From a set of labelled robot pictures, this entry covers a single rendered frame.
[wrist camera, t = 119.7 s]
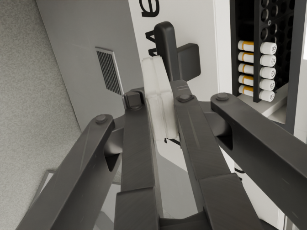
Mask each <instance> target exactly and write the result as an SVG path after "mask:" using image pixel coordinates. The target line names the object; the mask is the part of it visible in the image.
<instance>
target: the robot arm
mask: <svg viewBox="0 0 307 230"><path fill-rule="evenodd" d="M142 67H143V80H144V87H141V88H136V89H131V90H130V91H128V92H126V93H125V94H123V95H122V101H123V105H124V109H125V114H124V115H122V116H120V117H118V118H115V119H113V116H112V115H110V114H101V115H98V116H96V117H94V118H93V119H92V120H91V121H90V122H89V124H88V125H87V126H86V128H85V129H84V131H83V132H82V134H81V135H80V137H79V138H78V140H77V141H76V142H75V144H74V145H73V147H72V148H71V150H70V151H69V152H68V154H67V156H66V157H65V158H64V160H63V161H62V162H61V164H60V165H59V167H58V168H57V170H56V171H55V173H54V174H53V176H52V177H51V178H50V180H49V181H48V183H47V184H46V186H45V187H44V189H43V190H42V192H41V193H40V194H39V196H38V197H37V199H36V200H35V202H34V203H33V205H32V206H31V208H30V209H29V210H28V212H27V213H26V215H25V216H24V218H23V219H22V221H21V222H20V223H19V225H18V226H17V228H16V229H15V230H93V228H94V226H95V223H96V221H97V218H98V216H99V213H100V211H101V208H102V206H103V204H104V201H105V199H106V197H107V194H108V192H109V189H110V187H111V184H112V182H113V179H114V177H115V175H116V172H117V170H118V168H119V165H120V163H121V160H122V175H121V192H118V193H117V194H116V205H115V218H114V230H279V229H277V228H276V227H274V226H272V225H271V224H269V223H267V222H266V221H264V220H262V219H259V218H258V216H257V214H256V212H255V210H254V208H253V205H252V203H251V201H250V199H249V197H248V195H247V193H246V191H245V189H244V187H243V185H242V183H241V181H240V179H239V177H238V175H237V173H235V172H233V173H231V171H230V169H229V167H228V164H227V162H226V160H225V158H224V156H223V153H222V151H221V149H220V147H221V148H222V149H223V150H224V151H225V152H226V153H227V154H228V155H229V156H230V157H231V158H232V159H233V160H234V161H235V163H236V164H237V165H238V166H239V167H240V168H241V169H242V170H243V171H244V172H245V173H246V174H247V175H248V176H249V177H250V178H251V179H252V180H253V182H254V183H255V184H256V185H257V186H258V187H259V188H260V189H261V190H262V191H263V192H264V193H265V194H266V195H267V196H268V197H269V198H270V199H271V201H272V202H273V203H274V204H275V205H276V206H277V207H278V208H279V209H280V210H281V211H282V212H283V213H284V214H285V215H286V216H287V217H288V218H289V220H290V221H291V222H292V223H293V224H294V225H295V226H296V227H297V228H298V229H299V230H307V144H306V143H304V142H303V141H301V140H300V139H298V138H297V137H295V136H294V135H292V134H291V133H289V132H288V131H286V130H285V129H283V128H282V127H280V126H279V125H277V124H276V123H274V122H273V121H271V120H270V119H268V118H267V117H265V116H264V115H262V114H261V113H259V112H258V111H257V110H255V109H254V108H252V107H251V106H249V105H248V104H246V103H245V102H243V101H242V100H240V99H239V98H237V97H236V96H234V95H233V94H230V93H225V92H221V93H218V94H214V95H213V96H212V97H211V98H210V101H199V100H198V99H197V97H196V96H195V95H193V94H192V93H191V90H190V88H189V86H188V84H187V82H186V81H184V80H176V81H171V82H169V79H168V76H167V73H166V70H165V67H164V63H163V60H162V57H160V55H159V56H154V57H153V58H150V57H147V58H143V60H142ZM177 136H179V140H180V148H181V149H182V151H183V155H184V159H185V164H186V168H187V172H188V175H189V179H190V183H191V187H192V191H193V195H194V199H195V203H196V207H197V211H198V213H197V214H194V215H192V216H189V217H187V218H184V219H168V218H164V214H163V206H162V199H161V191H160V184H159V173H158V166H157V158H156V151H155V143H154V140H156V141H162V140H164V139H165V138H168V139H174V138H177ZM219 146H220V147H219Z"/></svg>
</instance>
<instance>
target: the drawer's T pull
mask: <svg viewBox="0 0 307 230"><path fill-rule="evenodd" d="M153 33H154V39H155V45H156V51H157V56H159V55H160V57H162V60H163V63H164V67H165V70H166V73H167V76H168V79H169V82H171V81H176V80H184V81H186V82H187V81H189V80H191V79H193V78H195V77H197V76H199V75H200V74H201V65H200V54H199V46H198V45H197V44H194V43H188V44H185V45H183V46H181V47H178V48H177V46H176V38H175V29H174V27H173V25H172V24H171V23H170V22H169V21H163V22H161V23H158V24H156V25H155V27H154V30H153Z"/></svg>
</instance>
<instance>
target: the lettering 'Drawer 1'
mask: <svg viewBox="0 0 307 230"><path fill-rule="evenodd" d="M155 2H156V10H155V12H153V9H152V3H151V0H148V4H149V9H150V12H148V11H146V10H145V9H144V7H143V4H142V0H139V4H140V7H141V9H142V10H143V12H141V13H142V17H156V16H157V15H158V14H159V0H155ZM152 35H154V31H153V30H152V31H149V32H146V33H145V36H146V38H147V39H148V40H150V41H152V42H154V43H155V39H154V38H152V37H150V36H152ZM154 52H157V51H156V48H153V49H149V50H148V53H149V55H150V56H152V57H154V56H157V55H156V54H154ZM166 139H168V138H165V139H164V142H165V143H167V140H166ZM168 140H170V141H172V142H174V143H176V144H177V145H179V146H180V142H179V141H177V140H175V139H168Z"/></svg>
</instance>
